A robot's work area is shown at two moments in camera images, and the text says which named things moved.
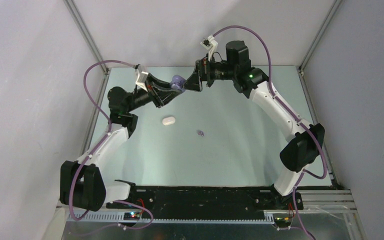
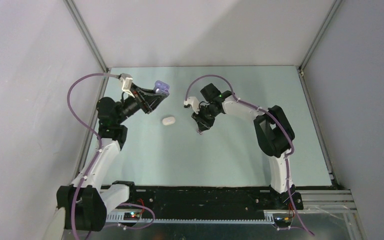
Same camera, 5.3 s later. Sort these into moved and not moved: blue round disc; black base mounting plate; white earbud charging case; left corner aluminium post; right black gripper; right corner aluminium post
Moved: right black gripper; blue round disc
Not moved: left corner aluminium post; right corner aluminium post; white earbud charging case; black base mounting plate
